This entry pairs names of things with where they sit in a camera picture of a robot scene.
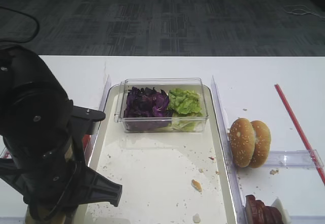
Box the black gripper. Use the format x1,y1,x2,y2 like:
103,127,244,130
0,132,123,224

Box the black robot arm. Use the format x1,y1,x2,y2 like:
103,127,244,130
1,45,122,221

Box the bread crumb piece on tray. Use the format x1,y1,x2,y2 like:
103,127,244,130
191,179,202,192

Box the green lettuce leaves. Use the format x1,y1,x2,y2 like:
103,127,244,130
168,88,202,116

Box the sliced dark meat patties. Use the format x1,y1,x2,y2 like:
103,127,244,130
245,195,284,224

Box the white metal tray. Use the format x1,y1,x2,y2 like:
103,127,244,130
74,85,237,223

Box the purple cabbage leaves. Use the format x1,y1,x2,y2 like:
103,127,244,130
123,87,173,118

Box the clear plastic container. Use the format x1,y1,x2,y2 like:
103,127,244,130
114,78,208,133

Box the white crumb piece on tray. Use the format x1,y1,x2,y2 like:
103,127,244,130
192,213,201,224

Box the sesame bun top left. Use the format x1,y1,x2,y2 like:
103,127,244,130
230,118,256,168

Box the sesame bun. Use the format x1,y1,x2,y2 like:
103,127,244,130
230,118,256,168
249,120,271,168

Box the sesame bun top right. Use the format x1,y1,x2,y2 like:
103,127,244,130
249,120,271,168

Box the white wedge stopper right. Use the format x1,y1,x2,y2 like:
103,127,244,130
271,198,291,224

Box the red strip right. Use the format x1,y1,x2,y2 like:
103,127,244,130
274,84,324,183

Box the clear vertical rail left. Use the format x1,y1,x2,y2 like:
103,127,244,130
84,75,111,167

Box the black cable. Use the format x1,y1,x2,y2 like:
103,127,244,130
0,5,40,44

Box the clear rail upper right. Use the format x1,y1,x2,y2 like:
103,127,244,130
263,150,324,169

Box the white cable on floor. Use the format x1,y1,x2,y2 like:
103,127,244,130
283,5,325,21

